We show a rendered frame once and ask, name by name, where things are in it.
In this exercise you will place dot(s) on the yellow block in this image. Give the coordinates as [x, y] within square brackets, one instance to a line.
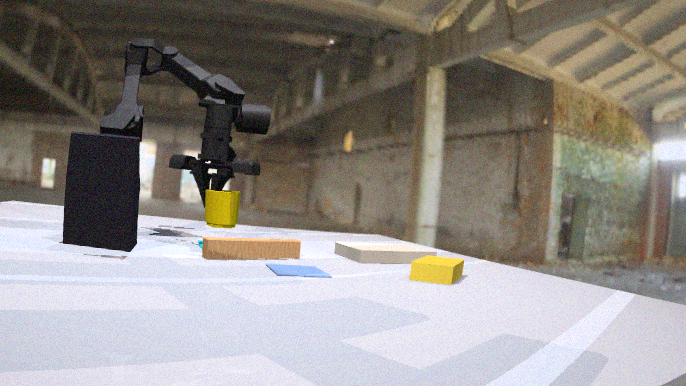
[436, 269]

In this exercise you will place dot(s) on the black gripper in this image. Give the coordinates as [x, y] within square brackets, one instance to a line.
[215, 148]

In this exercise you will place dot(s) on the beige flat block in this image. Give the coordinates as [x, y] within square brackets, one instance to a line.
[381, 253]

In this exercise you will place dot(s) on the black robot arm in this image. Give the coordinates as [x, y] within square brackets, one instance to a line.
[222, 98]

